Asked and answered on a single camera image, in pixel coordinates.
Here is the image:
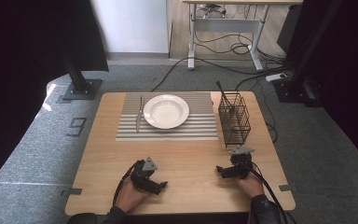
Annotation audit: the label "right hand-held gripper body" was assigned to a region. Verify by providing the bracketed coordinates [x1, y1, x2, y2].
[227, 146, 256, 180]

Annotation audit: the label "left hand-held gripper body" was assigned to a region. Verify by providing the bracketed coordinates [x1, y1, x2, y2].
[130, 156, 158, 192]

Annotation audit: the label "person's left hand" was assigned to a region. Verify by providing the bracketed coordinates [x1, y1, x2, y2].
[115, 177, 152, 215]

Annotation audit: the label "person's right hand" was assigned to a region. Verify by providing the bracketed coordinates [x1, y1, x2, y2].
[235, 171, 266, 199]

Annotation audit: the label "grey striped placemat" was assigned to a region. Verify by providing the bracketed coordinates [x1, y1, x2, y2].
[115, 91, 219, 142]

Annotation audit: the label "silver table knife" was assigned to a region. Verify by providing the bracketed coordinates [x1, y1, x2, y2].
[135, 95, 146, 133]

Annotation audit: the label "white plate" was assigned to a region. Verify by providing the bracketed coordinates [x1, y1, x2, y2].
[143, 93, 190, 130]

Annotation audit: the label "black utensil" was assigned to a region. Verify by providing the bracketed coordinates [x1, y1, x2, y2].
[215, 80, 233, 114]

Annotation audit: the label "white power strip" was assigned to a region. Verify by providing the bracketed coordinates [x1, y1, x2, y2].
[265, 72, 289, 83]

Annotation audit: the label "black metal stand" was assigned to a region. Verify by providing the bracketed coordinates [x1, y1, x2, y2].
[271, 0, 343, 108]

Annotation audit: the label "black curtain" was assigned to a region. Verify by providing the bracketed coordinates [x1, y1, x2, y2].
[0, 0, 110, 195]
[276, 0, 358, 175]

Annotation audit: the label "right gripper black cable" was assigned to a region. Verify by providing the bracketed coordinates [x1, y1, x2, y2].
[243, 161, 291, 224]

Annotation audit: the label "black wire basket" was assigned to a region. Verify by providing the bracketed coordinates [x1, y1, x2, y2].
[217, 91, 252, 148]

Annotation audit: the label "black floor cables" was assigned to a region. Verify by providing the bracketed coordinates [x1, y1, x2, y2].
[150, 31, 296, 144]

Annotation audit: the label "black stand with base plate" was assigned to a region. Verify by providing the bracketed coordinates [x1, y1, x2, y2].
[55, 52, 103, 105]

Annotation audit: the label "white desk frame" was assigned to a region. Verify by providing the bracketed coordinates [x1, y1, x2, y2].
[182, 0, 304, 72]

